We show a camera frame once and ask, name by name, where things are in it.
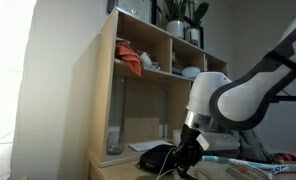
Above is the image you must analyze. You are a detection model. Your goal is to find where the white candle glass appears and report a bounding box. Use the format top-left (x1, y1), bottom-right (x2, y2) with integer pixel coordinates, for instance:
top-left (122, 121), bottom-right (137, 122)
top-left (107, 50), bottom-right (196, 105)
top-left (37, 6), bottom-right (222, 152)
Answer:
top-left (172, 129), bottom-right (184, 147)

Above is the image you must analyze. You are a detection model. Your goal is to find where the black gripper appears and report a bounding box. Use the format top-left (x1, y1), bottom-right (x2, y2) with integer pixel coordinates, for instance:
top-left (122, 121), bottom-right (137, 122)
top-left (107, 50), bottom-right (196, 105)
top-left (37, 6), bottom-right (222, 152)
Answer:
top-left (172, 123), bottom-right (204, 178)

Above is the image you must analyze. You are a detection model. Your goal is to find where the black framed picture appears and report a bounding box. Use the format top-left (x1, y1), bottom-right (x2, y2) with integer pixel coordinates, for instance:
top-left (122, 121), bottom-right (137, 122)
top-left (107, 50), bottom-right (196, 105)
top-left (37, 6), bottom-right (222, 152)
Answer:
top-left (107, 0), bottom-right (157, 26)

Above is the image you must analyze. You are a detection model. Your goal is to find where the light wooden shelf unit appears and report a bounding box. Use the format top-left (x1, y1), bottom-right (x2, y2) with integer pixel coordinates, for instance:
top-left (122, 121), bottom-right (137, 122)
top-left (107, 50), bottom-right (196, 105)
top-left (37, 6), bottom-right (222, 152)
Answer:
top-left (87, 8), bottom-right (230, 169)

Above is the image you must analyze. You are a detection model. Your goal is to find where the tall clear glass vase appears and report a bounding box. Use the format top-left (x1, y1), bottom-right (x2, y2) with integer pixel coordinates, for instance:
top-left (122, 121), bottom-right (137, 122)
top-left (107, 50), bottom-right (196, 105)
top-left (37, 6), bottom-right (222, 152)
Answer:
top-left (107, 76), bottom-right (127, 134)

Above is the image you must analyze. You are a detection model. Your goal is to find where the orange towel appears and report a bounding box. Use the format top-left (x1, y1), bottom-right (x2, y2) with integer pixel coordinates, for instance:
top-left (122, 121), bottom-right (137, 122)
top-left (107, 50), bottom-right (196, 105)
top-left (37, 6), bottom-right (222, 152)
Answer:
top-left (115, 40), bottom-right (145, 78)

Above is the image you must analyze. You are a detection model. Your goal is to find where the small white plant pot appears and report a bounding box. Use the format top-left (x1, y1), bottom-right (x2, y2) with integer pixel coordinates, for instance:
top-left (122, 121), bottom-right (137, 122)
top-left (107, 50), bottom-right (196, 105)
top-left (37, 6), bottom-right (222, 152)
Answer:
top-left (185, 27), bottom-right (202, 47)

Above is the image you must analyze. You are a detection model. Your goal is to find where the white blue teal tennis racket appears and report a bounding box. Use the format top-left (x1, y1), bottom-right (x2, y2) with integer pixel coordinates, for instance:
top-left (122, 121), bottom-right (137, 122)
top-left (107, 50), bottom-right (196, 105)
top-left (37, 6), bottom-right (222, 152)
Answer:
top-left (187, 155), bottom-right (296, 180)

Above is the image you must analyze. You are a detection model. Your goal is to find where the white grey wrist camera box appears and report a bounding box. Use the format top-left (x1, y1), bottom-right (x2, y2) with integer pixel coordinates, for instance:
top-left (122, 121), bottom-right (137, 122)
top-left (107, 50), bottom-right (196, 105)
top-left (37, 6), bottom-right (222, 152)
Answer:
top-left (195, 131), bottom-right (241, 152)

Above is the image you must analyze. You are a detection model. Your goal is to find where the white ceramic teapot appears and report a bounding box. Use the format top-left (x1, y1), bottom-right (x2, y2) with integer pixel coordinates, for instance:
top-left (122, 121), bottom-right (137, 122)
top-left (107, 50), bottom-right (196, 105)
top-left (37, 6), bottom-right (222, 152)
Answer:
top-left (138, 50), bottom-right (153, 69)

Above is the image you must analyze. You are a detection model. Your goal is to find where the white round bowl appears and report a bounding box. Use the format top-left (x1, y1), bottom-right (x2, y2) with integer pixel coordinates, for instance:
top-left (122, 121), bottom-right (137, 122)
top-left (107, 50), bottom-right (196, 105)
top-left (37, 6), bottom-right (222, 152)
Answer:
top-left (181, 66), bottom-right (202, 80)

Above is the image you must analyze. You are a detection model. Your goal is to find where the white keyboard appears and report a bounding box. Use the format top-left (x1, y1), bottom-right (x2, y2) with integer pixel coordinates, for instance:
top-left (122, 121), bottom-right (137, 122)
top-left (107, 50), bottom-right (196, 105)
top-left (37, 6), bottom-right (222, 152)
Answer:
top-left (128, 139), bottom-right (173, 153)

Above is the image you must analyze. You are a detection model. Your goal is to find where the red ball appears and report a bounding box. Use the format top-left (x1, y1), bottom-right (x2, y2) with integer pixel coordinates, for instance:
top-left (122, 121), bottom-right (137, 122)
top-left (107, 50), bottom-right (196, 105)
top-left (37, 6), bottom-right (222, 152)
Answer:
top-left (284, 153), bottom-right (296, 163)

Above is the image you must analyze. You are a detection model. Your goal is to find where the green leafy plant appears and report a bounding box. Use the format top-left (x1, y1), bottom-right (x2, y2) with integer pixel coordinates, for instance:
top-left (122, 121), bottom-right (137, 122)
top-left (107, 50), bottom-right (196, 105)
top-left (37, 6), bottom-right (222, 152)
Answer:
top-left (187, 0), bottom-right (210, 29)
top-left (157, 0), bottom-right (186, 23)

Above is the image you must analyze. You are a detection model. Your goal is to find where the large white plant pot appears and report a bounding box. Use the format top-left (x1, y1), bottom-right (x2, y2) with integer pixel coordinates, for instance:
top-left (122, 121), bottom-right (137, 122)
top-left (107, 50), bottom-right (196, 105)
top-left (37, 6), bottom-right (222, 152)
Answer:
top-left (165, 20), bottom-right (186, 39)

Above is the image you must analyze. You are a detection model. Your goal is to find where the grey cloth blanket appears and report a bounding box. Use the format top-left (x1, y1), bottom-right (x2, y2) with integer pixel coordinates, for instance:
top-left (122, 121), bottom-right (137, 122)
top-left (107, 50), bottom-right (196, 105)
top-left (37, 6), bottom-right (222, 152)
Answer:
top-left (229, 129), bottom-right (272, 163)

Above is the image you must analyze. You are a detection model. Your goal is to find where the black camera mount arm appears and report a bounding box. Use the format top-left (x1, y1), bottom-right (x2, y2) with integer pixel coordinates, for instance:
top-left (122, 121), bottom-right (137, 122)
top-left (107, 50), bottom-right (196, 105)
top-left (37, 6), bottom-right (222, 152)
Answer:
top-left (271, 89), bottom-right (296, 106)

